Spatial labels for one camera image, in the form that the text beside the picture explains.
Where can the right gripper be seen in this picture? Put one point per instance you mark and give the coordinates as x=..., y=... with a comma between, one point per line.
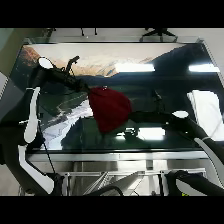
x=136, y=116

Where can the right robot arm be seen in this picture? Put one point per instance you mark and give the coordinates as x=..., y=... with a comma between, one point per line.
x=200, y=133

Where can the black office chair base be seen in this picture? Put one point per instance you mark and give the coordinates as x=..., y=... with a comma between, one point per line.
x=159, y=32

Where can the red T-shirt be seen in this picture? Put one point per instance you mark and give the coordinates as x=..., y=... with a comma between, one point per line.
x=109, y=108

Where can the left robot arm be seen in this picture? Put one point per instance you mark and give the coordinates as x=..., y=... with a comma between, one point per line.
x=33, y=113

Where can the silver frame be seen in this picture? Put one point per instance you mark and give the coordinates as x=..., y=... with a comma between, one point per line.
x=116, y=166

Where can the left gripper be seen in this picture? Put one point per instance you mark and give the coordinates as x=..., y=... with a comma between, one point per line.
x=81, y=85

